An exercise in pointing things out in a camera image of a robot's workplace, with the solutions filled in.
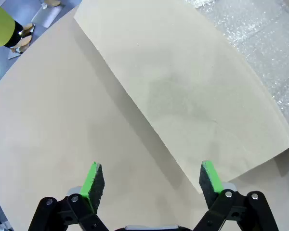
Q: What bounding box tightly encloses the mannequin with yellow skirt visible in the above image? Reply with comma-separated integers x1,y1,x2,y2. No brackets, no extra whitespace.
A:
0,0,33,53

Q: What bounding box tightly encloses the clear bubble wrap sheet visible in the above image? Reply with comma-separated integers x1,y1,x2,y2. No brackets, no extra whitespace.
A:
185,0,289,141

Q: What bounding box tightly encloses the large open cardboard box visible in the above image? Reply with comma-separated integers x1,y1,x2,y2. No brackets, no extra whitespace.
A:
73,0,289,194

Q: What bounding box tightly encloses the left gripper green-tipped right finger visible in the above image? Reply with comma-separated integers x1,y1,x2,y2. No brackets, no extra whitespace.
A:
194,160,277,231

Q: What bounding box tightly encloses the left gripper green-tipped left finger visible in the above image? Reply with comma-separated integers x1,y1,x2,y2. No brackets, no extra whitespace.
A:
27,161,109,231

